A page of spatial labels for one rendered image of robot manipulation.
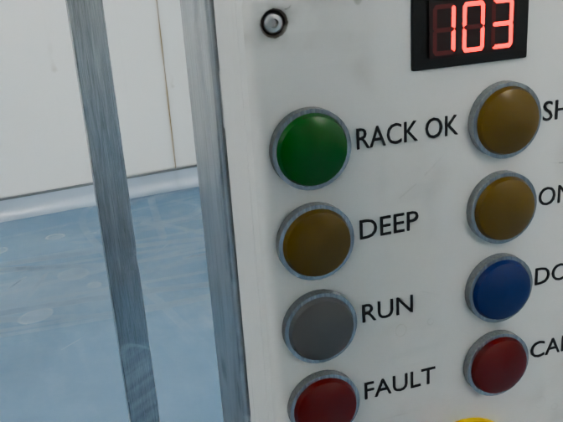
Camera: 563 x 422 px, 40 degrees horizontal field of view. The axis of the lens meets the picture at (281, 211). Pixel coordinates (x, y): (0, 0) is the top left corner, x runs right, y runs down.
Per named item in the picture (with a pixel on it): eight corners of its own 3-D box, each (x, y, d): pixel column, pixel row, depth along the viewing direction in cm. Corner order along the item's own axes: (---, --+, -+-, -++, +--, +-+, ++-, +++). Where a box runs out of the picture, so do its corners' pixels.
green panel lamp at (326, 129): (353, 183, 28) (351, 109, 28) (281, 196, 28) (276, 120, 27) (345, 177, 29) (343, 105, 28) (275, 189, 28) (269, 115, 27)
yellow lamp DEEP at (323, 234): (356, 274, 30) (354, 205, 29) (287, 287, 29) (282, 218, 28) (348, 266, 30) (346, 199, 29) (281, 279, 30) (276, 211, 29)
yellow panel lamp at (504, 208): (538, 238, 32) (542, 173, 31) (478, 249, 31) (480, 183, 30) (527, 231, 33) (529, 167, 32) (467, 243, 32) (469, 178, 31)
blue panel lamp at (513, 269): (534, 316, 33) (537, 257, 32) (476, 330, 32) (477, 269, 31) (523, 309, 34) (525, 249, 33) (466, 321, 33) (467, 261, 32)
